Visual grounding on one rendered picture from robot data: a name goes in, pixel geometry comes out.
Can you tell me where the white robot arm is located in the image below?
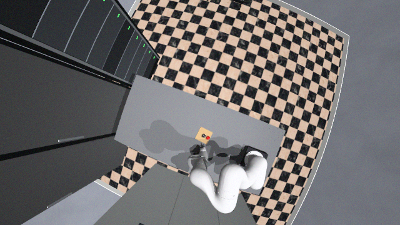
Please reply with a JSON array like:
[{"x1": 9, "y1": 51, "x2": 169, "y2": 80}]
[{"x1": 187, "y1": 151, "x2": 267, "y2": 213}]

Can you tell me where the tan mat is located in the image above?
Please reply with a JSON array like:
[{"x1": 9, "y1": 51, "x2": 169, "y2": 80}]
[{"x1": 195, "y1": 127, "x2": 213, "y2": 144}]

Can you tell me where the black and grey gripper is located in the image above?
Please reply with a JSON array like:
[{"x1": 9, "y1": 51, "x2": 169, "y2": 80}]
[{"x1": 200, "y1": 145, "x2": 207, "y2": 152}]

